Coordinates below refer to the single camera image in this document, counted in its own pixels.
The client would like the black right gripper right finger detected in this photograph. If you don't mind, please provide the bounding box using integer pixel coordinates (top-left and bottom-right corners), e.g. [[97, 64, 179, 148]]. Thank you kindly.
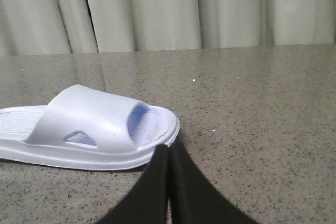
[[169, 140, 257, 223]]

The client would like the pale grey-green curtain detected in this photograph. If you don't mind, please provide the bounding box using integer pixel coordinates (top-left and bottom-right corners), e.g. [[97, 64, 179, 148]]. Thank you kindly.
[[1, 0, 335, 56]]

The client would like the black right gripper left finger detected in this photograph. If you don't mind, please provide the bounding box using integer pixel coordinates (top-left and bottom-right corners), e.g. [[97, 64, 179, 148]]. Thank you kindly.
[[97, 145, 168, 223]]

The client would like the light blue slipper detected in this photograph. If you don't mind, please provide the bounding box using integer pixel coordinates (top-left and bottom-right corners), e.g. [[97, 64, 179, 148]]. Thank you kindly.
[[1, 84, 180, 170]]

